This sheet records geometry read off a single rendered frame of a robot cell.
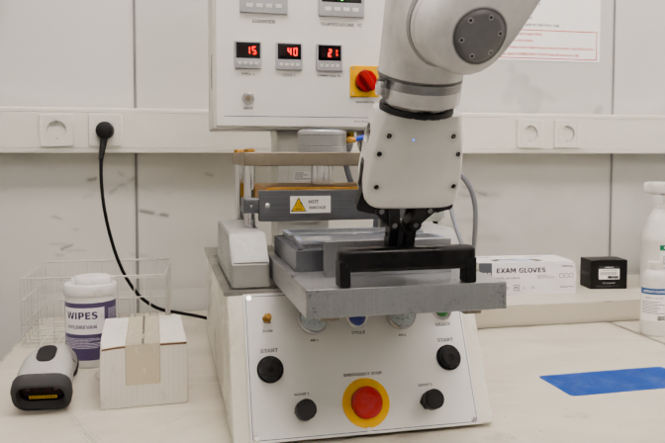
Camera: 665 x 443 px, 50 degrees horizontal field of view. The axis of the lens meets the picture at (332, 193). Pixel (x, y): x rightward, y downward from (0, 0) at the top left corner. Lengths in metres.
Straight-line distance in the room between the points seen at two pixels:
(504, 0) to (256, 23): 0.73
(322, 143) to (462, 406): 0.44
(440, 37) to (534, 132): 1.26
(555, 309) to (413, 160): 0.93
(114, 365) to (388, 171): 0.53
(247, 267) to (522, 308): 0.76
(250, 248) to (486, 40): 0.48
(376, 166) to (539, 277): 1.01
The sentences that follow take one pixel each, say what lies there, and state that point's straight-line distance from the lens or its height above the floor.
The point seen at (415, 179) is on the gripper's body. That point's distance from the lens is 0.73.
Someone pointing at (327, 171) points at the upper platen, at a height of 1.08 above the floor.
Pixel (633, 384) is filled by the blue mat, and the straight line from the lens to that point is 1.25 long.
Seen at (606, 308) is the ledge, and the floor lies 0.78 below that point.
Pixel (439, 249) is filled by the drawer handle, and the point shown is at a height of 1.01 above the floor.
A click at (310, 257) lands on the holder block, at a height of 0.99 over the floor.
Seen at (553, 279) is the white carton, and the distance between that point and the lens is 1.70.
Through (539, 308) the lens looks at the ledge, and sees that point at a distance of 1.58.
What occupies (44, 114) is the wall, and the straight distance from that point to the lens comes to 1.66.
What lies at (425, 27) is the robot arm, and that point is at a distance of 0.62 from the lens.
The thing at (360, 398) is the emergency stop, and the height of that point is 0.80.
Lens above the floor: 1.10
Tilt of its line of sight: 3 degrees down
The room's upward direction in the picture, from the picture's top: straight up
